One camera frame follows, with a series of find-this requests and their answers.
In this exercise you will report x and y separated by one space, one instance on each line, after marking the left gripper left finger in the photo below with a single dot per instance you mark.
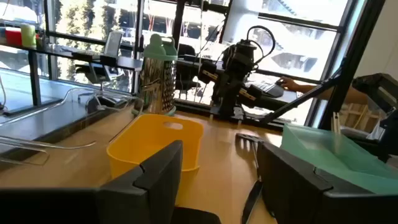
149 186

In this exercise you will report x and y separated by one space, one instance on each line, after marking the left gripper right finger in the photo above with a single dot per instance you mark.
289 186

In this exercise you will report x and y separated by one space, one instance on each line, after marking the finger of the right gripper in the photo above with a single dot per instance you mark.
207 67
253 102

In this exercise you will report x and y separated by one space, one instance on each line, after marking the black slotted turner steel neck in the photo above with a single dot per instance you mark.
252 199

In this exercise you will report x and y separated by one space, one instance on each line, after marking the orange plastic bin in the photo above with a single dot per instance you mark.
155 143

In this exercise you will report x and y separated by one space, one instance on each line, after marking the clear plastic bin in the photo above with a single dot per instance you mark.
46 124

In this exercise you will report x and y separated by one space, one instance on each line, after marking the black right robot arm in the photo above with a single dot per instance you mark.
242 53

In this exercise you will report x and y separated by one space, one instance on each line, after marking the person's forearm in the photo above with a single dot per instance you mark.
335 93

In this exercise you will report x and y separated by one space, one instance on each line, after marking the dark laptop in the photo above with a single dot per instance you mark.
267 88

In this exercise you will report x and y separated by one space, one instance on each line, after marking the person's hand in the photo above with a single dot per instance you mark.
289 84

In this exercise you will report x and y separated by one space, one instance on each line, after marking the teal plastic bin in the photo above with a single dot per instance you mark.
326 155

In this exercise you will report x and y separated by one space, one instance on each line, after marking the wooden pallet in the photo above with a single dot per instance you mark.
357 118

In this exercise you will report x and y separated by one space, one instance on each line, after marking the grey office chair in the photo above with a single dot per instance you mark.
112 43

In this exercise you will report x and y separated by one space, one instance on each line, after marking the black equipment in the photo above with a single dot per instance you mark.
373 87

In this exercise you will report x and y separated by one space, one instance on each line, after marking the green cup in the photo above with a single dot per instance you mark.
28 35

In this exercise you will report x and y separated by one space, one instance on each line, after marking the red cup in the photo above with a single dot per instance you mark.
13 36

